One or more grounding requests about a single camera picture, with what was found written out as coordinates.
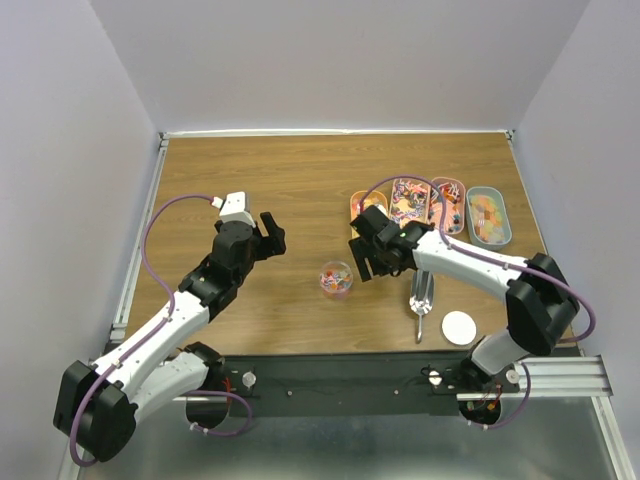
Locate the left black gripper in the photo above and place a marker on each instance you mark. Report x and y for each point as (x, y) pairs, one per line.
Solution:
(273, 244)

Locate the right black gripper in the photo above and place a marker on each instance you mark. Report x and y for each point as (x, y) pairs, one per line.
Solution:
(360, 250)

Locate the clear glass jar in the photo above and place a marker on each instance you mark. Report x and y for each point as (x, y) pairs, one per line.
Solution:
(335, 279)

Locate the orange tray star candies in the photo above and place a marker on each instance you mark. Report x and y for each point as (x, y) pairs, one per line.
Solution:
(361, 201)

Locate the beige tray swirl lollipops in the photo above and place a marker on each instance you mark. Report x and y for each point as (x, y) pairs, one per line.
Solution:
(409, 201)

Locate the silver metal scoop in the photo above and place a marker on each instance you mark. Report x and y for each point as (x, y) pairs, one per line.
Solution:
(421, 299)

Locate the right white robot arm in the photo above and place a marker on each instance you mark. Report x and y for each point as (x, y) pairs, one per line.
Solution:
(540, 306)

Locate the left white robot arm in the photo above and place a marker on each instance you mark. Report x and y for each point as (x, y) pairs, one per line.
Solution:
(95, 406)

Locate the blue tray popsicle candies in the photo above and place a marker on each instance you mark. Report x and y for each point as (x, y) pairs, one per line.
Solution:
(487, 218)

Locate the pink tray round lollipops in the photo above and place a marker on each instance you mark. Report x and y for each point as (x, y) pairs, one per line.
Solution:
(454, 193)

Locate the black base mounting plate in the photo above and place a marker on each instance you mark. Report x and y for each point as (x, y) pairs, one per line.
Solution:
(361, 384)

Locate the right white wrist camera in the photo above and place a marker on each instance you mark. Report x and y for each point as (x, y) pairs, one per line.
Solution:
(382, 207)

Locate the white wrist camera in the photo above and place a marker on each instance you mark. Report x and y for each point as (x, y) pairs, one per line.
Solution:
(234, 207)
(382, 207)

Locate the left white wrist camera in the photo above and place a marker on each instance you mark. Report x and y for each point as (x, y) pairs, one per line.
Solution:
(234, 207)

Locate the aluminium frame rail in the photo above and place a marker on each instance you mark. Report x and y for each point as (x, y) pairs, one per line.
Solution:
(563, 377)

